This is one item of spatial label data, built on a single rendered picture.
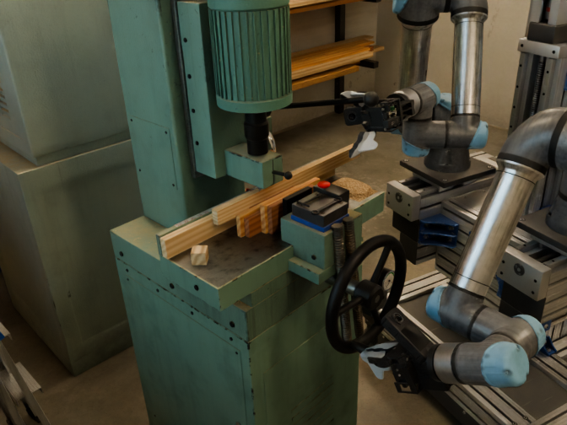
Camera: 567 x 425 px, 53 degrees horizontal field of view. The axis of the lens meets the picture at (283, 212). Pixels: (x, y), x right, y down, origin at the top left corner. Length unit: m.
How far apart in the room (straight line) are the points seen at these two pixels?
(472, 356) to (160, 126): 0.91
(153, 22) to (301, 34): 3.32
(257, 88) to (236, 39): 0.11
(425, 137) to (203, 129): 0.59
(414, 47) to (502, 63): 3.04
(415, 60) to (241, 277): 0.87
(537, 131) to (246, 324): 0.73
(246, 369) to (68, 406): 1.08
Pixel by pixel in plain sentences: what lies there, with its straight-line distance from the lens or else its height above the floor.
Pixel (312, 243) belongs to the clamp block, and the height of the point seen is 0.93.
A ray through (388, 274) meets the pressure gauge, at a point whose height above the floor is 0.68.
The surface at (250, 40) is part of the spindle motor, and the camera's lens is 1.23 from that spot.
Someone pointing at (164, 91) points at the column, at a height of 1.21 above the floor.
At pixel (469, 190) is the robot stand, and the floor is 0.73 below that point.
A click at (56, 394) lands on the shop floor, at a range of 2.42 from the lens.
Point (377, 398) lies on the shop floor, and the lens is 2.21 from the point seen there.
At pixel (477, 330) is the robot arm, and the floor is 0.87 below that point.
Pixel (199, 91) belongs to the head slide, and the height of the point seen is 1.22.
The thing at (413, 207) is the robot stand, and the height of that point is 0.74.
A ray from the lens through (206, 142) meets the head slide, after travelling 1.42.
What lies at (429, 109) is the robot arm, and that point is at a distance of 1.55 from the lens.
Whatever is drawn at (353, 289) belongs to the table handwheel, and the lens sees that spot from 1.32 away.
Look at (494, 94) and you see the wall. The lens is 4.83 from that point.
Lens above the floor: 1.59
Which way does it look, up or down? 28 degrees down
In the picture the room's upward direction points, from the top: 2 degrees counter-clockwise
